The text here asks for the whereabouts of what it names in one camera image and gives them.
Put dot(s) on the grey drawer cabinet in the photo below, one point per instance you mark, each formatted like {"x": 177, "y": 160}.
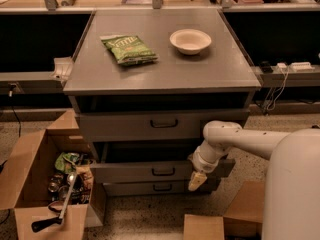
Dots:
{"x": 218, "y": 78}

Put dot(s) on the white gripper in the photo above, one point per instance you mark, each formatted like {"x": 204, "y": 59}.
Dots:
{"x": 206, "y": 164}

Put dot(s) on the cardboard box right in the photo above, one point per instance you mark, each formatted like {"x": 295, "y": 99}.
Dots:
{"x": 242, "y": 220}

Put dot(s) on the metal ladle black handle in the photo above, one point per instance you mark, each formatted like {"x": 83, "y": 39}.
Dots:
{"x": 40, "y": 225}

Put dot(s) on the white power strip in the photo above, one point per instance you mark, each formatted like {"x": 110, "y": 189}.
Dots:
{"x": 301, "y": 66}

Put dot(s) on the soda can in box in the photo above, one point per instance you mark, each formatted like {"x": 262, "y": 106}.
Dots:
{"x": 55, "y": 182}

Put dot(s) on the grey drawer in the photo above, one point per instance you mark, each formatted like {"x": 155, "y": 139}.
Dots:
{"x": 147, "y": 188}
{"x": 152, "y": 125}
{"x": 145, "y": 161}

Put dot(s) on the white bowl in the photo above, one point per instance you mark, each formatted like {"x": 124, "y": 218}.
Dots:
{"x": 190, "y": 41}

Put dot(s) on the grey bottom drawer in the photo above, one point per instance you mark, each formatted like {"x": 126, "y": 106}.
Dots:
{"x": 147, "y": 188}

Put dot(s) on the open cardboard box left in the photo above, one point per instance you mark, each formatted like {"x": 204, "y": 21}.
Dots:
{"x": 25, "y": 179}

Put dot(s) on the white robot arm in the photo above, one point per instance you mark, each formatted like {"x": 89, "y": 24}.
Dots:
{"x": 292, "y": 187}

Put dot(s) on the green snack bag in box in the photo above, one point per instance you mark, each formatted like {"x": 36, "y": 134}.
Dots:
{"x": 66, "y": 162}

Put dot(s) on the white plastic bracket left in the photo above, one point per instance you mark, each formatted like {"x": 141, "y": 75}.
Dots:
{"x": 62, "y": 68}

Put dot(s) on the green chip bag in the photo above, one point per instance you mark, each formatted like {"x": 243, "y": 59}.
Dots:
{"x": 128, "y": 50}

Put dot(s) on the grey top drawer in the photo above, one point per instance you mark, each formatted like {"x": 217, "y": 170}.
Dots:
{"x": 152, "y": 125}

